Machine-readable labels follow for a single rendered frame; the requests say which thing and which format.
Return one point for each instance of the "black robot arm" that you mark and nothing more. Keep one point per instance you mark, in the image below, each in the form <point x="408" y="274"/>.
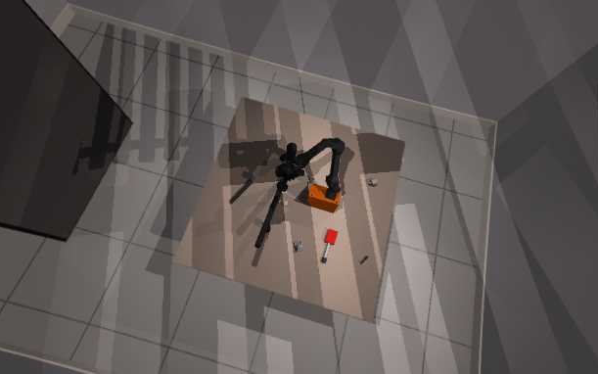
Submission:
<point x="293" y="168"/>

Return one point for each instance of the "black post with cap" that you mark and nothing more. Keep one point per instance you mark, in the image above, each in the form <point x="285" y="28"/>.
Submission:
<point x="291" y="148"/>

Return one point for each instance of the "black metal rail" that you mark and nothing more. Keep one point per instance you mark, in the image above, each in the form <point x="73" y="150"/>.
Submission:
<point x="267" y="219"/>

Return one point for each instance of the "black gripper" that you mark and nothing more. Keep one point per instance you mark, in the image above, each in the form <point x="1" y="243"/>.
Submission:
<point x="283" y="185"/>

